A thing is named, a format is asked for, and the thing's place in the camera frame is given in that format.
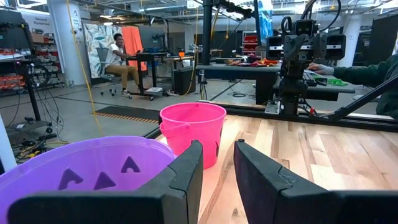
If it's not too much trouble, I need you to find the black wheeled equipment stand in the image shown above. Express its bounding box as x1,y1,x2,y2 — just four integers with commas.
6,63,60,147

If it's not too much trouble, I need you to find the green plastic part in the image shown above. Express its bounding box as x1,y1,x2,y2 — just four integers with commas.
326,78,349,87

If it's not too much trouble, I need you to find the black keyboard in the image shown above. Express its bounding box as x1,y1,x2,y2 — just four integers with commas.
303,70,318,87

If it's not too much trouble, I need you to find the black aluminium table frame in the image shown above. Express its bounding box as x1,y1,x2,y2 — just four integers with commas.
142,82,398,139

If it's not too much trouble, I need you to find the yellow cable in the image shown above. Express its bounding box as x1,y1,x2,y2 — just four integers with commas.
65,0,103,134

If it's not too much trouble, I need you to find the person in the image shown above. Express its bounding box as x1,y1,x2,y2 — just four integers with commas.
323,54,398,121
104,32,141,99

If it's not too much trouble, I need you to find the black mat with hazard stripes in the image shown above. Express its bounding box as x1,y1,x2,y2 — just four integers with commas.
93,105,161,124

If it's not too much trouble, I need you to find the purple halloween bucket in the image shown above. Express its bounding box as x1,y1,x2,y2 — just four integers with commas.
0,136,177,224

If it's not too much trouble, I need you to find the monitor with blue screen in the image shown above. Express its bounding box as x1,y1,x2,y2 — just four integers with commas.
256,0,274,44

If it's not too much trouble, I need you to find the white pillar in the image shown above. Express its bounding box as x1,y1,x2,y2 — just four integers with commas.
46,0,91,86
337,12,363,68

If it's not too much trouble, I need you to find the silver mounting bracket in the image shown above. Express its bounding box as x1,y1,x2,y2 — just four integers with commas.
264,100,281,115

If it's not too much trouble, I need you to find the black coiled floor cable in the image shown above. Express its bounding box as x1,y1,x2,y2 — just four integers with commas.
12,136,69,162

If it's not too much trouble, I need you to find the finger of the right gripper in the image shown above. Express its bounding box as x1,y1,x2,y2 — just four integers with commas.
284,34,308,62
310,34,327,60

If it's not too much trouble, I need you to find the red candy bag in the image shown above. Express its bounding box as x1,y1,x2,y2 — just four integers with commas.
248,59,279,68

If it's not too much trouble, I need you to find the orange panel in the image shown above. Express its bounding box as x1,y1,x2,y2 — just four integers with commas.
121,26,147,72

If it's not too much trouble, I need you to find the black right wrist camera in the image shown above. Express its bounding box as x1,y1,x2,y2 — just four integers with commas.
294,19,315,37

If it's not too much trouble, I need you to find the leaf pattern panel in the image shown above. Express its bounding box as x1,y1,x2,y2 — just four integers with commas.
83,23,124,78

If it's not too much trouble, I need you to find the black desk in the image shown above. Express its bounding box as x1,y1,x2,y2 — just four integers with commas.
127,51,195,101

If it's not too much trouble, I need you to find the black cabinet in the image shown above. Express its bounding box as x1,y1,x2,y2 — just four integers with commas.
172,65,197,96

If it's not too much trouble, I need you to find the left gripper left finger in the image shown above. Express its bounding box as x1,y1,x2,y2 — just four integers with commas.
136,139,205,224

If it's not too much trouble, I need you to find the person's hand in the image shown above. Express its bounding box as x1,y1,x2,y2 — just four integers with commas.
307,63,326,75

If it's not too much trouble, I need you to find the grey office chair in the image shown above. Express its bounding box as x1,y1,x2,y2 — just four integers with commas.
95,47,122,96

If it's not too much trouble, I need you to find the shelf with storage bins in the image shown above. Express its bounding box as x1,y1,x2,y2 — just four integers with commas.
0,9,65,94

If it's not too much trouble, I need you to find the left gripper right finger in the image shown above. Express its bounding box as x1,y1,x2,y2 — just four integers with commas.
233,139,335,224

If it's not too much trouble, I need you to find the pink halloween bucket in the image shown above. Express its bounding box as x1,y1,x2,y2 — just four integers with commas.
159,102,228,170

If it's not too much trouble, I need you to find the dark grey side desk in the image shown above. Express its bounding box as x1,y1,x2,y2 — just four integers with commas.
195,62,357,106

